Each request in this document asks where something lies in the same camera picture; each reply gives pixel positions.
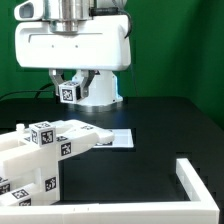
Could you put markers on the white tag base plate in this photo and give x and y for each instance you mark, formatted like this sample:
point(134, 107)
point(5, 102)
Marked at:
point(122, 139)

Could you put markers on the white chair seat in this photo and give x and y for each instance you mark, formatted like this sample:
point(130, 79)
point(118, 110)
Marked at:
point(39, 168)

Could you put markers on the white tagged cube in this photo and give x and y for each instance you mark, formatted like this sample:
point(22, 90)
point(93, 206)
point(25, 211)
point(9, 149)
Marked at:
point(69, 92)
point(42, 133)

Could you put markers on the white chair back frame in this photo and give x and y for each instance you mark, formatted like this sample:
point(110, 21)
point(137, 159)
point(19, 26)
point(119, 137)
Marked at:
point(73, 137)

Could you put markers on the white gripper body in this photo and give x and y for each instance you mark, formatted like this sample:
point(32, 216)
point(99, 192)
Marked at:
point(99, 44)

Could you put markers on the white U-shaped fence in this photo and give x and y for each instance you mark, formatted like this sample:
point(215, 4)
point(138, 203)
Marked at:
point(200, 208)

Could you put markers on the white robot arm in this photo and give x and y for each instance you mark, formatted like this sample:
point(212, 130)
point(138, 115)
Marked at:
point(63, 17)

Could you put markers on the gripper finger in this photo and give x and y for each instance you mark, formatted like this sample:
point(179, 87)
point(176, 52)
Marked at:
point(57, 78)
point(88, 76)

